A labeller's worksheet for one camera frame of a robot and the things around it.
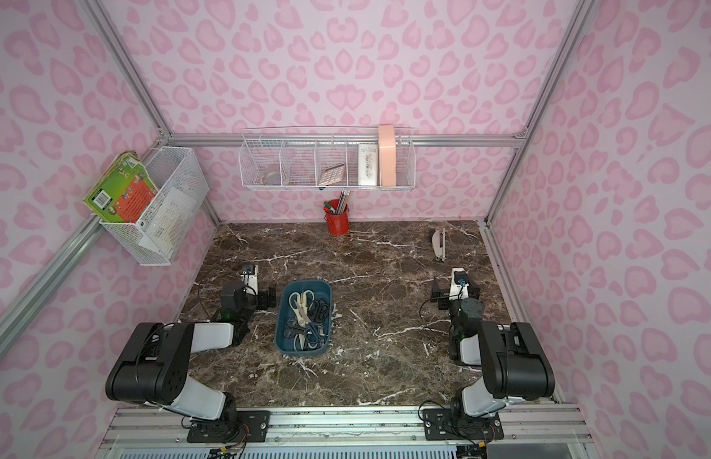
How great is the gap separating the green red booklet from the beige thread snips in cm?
94

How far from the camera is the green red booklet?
0.67 metres

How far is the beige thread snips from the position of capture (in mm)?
1087

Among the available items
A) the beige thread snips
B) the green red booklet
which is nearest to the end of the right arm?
the beige thread snips
